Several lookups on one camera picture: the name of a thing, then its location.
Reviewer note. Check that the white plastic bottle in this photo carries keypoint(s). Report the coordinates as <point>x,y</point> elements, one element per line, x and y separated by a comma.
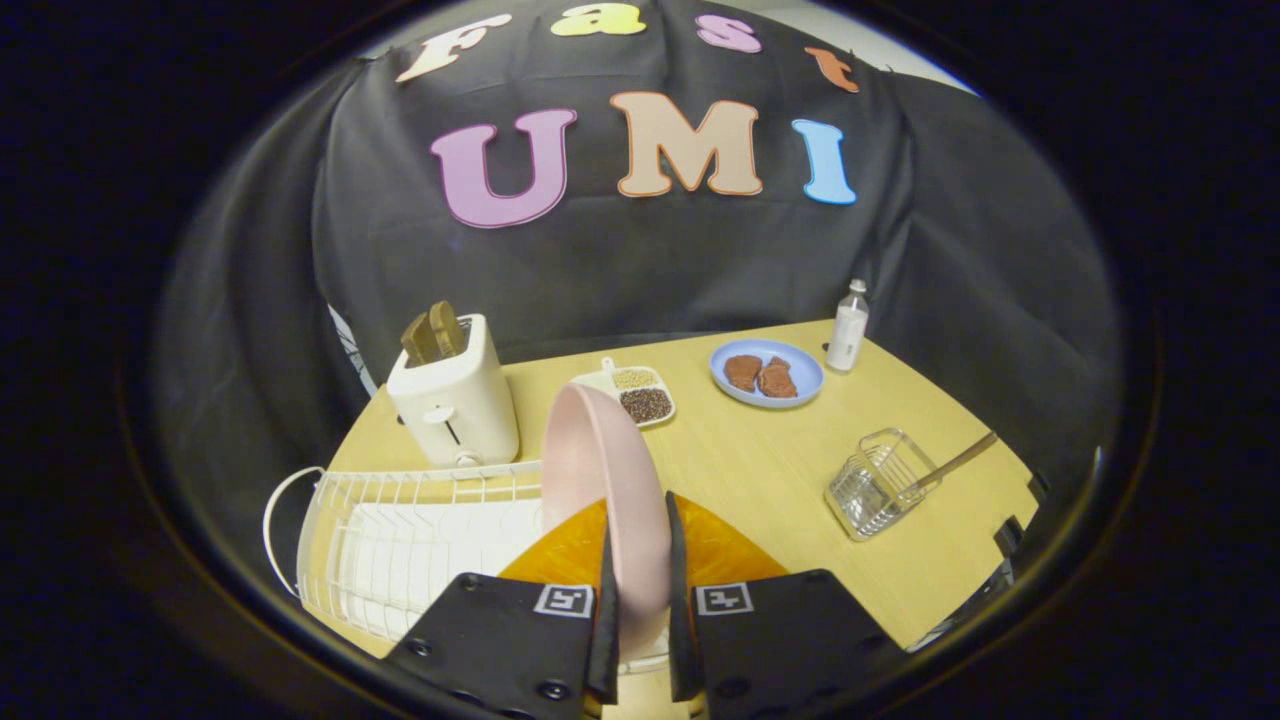
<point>847,330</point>

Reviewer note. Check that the brown meat piece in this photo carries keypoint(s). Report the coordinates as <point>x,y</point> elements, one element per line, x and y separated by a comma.
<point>777,379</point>
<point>742,371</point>

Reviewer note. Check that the brown toast slice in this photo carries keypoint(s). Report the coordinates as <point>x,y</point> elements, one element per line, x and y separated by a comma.
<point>420,340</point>
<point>448,328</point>

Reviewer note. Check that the cream toaster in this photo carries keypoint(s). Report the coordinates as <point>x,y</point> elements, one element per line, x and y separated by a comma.
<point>455,405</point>

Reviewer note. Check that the blue plate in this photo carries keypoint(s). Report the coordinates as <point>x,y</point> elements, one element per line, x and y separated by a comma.
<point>766,372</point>

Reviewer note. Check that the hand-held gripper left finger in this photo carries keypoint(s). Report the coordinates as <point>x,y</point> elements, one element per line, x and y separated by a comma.
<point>606,620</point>

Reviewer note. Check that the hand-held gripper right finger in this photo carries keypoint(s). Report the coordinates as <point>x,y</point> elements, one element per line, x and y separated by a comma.
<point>678,610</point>

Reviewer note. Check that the black backdrop cloth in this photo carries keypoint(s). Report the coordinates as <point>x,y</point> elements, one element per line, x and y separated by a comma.
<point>640,250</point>

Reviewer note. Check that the pink plate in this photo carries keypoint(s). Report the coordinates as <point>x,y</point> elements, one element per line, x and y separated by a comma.
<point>608,480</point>

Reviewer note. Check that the white divided dish with grains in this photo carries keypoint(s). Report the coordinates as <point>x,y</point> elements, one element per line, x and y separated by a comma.
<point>635,392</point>

